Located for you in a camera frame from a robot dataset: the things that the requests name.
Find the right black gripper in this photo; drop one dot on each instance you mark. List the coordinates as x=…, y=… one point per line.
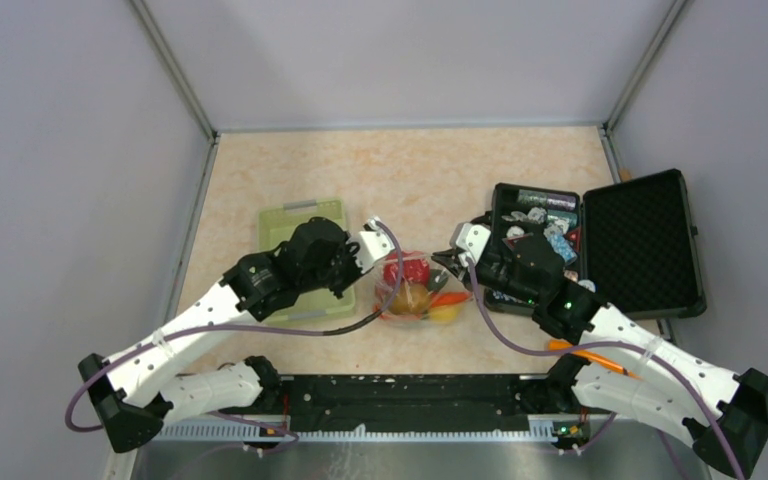
x=450, y=258

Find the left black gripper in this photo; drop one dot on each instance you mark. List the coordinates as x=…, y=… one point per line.
x=355, y=269

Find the red bell pepper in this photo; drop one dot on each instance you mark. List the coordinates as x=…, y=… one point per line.
x=416, y=268

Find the clear polka dot zip bag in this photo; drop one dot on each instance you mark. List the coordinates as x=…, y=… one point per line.
x=387, y=283

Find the brown potato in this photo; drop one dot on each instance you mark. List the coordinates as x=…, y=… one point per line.
x=411, y=299

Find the yellow lemon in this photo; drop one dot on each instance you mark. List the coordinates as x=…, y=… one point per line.
x=443, y=315

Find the green perforated plastic basket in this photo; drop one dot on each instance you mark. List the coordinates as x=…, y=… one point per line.
x=277, y=224

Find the dark green avocado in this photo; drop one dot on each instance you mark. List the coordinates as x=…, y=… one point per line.
x=437, y=281

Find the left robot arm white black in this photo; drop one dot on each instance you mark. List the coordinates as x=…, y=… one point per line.
x=139, y=390

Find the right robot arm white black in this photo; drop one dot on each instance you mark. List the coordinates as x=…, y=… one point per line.
x=720, y=414

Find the black case with poker chips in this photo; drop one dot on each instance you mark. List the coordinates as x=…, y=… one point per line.
x=635, y=240

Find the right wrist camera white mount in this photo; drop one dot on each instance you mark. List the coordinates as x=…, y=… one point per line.
x=469, y=242

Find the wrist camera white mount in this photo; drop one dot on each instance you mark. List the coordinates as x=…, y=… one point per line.
x=469, y=242
x=375, y=243

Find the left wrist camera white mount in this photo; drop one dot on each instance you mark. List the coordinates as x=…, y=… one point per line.
x=375, y=243

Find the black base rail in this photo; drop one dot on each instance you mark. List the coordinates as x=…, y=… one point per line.
x=430, y=403

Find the orange handled tool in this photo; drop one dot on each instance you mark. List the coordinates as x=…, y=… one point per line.
x=557, y=345

